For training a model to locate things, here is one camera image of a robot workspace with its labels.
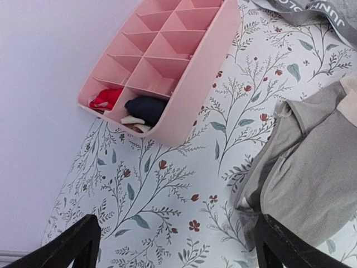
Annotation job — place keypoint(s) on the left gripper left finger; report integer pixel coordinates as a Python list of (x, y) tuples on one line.
[(78, 246)]

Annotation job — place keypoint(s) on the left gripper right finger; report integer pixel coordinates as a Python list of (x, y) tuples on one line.
[(277, 246)]

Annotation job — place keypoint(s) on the grey underwear cream waistband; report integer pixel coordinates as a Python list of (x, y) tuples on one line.
[(305, 175)]

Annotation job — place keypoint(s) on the floral table cloth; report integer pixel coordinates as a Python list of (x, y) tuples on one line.
[(161, 206)]

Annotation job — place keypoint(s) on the red rolled cloth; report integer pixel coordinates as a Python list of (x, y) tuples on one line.
[(105, 100)]

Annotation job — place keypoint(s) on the dark rolled cloth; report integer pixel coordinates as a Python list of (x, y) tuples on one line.
[(143, 113)]

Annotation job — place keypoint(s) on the pink divided organizer box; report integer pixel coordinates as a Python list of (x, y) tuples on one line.
[(169, 50)]

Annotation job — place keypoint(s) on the grey boxer briefs lettered band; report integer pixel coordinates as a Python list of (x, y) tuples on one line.
[(341, 15)]

